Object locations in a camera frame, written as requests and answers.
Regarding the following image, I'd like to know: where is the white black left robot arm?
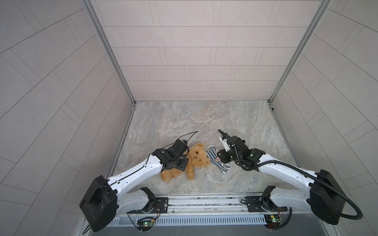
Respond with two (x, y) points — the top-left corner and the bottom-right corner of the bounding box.
(79, 147), (190, 232)

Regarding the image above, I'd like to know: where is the aluminium corner post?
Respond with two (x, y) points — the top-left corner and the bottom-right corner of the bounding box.
(81, 0), (136, 107)
(268, 0), (332, 106)

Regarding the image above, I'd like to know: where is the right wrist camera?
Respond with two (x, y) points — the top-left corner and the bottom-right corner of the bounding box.
(218, 129), (233, 152)

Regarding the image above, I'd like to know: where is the green circuit board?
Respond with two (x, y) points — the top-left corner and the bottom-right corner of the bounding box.
(264, 215), (282, 229)
(137, 217), (156, 232)

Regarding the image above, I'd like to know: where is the right green circuit board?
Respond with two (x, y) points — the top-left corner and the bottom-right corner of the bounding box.
(264, 215), (282, 229)

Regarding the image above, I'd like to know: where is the thin black left cable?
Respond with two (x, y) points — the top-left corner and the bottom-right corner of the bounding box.
(144, 131), (199, 166)

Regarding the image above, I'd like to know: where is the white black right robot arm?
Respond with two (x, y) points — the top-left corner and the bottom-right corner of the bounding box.
(218, 133), (346, 225)

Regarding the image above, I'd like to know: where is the left green circuit board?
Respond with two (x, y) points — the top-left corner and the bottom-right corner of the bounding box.
(137, 217), (156, 232)

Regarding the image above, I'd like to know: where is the black corrugated cable conduit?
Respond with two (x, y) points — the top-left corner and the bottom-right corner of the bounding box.
(224, 134), (363, 221)

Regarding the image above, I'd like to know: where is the blue white striped sweater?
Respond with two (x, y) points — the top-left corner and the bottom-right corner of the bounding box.
(206, 145), (231, 175)

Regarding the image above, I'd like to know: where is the aluminium left corner post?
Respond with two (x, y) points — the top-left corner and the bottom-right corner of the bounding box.
(81, 0), (136, 107)

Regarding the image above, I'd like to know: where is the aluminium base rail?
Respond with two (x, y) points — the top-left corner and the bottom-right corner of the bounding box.
(108, 193), (289, 227)

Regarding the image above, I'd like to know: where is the aluminium right corner post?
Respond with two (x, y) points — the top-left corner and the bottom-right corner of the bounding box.
(268, 0), (332, 106)

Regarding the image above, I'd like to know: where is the brown teddy bear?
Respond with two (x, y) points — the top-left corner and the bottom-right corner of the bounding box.
(160, 143), (211, 182)

